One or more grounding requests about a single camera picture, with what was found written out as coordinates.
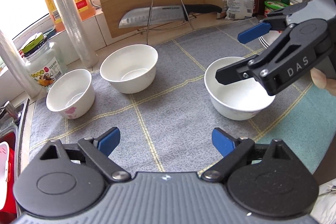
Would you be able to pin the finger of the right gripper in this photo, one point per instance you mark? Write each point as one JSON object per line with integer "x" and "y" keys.
{"x": 274, "y": 21}
{"x": 241, "y": 70}

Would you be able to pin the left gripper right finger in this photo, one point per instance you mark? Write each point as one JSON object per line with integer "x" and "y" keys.
{"x": 234, "y": 152}

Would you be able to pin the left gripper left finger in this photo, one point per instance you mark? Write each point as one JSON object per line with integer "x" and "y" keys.
{"x": 96, "y": 152}

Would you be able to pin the white bowl floral print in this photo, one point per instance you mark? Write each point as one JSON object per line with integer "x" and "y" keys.
{"x": 238, "y": 101}

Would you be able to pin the white small bowl pink flower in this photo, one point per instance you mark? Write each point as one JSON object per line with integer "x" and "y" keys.
{"x": 72, "y": 95}

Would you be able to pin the white bowl plain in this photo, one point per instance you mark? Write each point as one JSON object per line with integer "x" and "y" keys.
{"x": 130, "y": 69}

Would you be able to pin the santoku kitchen knife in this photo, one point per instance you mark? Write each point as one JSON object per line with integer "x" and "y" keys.
{"x": 138, "y": 17}

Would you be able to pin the right hand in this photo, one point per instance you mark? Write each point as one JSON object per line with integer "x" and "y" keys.
{"x": 322, "y": 82}

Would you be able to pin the green lid sauce jar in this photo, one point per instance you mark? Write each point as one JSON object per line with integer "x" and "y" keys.
{"x": 273, "y": 6}

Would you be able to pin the white plate with fruit print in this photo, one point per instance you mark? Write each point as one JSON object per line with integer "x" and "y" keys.
{"x": 267, "y": 39}

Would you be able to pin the white plastic food bag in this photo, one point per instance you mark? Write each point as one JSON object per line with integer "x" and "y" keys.
{"x": 239, "y": 9}

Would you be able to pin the grey checked table mat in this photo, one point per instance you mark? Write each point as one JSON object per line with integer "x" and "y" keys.
{"x": 168, "y": 126}

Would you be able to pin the steel sink faucet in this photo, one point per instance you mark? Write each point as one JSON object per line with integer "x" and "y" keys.
{"x": 10, "y": 114}

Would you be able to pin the glass jar green lid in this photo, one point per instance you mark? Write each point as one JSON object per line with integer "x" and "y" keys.
{"x": 44, "y": 60}

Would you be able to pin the red basin in sink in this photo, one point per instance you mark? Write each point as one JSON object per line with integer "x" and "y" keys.
{"x": 8, "y": 204}

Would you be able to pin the cling film roll left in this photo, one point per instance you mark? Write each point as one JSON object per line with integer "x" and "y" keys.
{"x": 14, "y": 62}

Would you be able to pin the cling film roll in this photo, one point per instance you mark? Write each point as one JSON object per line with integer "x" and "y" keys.
{"x": 14, "y": 62}
{"x": 76, "y": 33}

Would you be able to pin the cling film roll right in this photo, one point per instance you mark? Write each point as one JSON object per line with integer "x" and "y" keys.
{"x": 76, "y": 33}

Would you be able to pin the metal wire board stand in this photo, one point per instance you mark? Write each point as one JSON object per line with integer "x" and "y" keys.
{"x": 173, "y": 9}

